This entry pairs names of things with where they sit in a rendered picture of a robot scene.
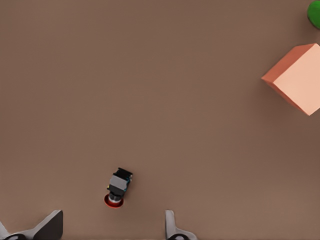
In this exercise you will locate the red button switch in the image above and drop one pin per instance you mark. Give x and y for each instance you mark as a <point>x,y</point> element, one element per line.
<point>118,186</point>

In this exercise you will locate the peach orange cube block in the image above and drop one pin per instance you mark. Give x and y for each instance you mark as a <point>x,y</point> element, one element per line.
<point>297,80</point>

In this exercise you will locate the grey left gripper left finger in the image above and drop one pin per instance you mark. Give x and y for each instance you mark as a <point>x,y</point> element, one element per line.
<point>47,226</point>

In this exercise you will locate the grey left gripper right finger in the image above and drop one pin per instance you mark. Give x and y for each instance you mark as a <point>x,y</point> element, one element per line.
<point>171,225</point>

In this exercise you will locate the green round object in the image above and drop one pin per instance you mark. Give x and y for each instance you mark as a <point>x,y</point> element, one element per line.
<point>314,12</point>

